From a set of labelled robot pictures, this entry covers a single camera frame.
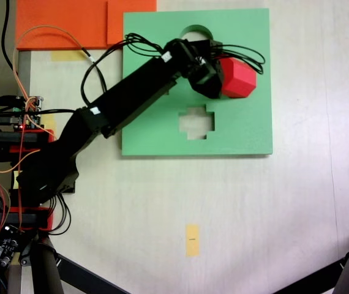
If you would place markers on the red octagonal pillar block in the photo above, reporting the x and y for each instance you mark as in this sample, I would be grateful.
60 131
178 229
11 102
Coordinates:
240 79

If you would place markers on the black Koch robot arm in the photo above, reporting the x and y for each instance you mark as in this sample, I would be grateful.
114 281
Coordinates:
131 95

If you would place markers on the green shape sorter board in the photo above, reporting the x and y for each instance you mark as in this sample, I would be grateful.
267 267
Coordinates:
248 131

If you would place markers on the yellow tape strip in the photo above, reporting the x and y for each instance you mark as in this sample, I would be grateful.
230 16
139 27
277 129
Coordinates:
67 55

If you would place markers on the large orange foam slab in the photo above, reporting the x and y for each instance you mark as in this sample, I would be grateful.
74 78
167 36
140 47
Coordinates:
61 24

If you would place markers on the yellow tape patch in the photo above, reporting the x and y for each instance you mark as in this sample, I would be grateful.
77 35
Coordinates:
49 119

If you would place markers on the motor driver circuit board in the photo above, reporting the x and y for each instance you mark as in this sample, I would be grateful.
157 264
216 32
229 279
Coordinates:
33 105

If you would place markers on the red and black table clamp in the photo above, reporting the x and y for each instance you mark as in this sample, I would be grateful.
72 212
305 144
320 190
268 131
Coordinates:
3 137
44 214

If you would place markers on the small yellow sticky note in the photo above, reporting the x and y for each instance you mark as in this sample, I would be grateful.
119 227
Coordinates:
16 180

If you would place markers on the small black power circuit board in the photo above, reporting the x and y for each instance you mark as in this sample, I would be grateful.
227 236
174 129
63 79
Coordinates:
3 245

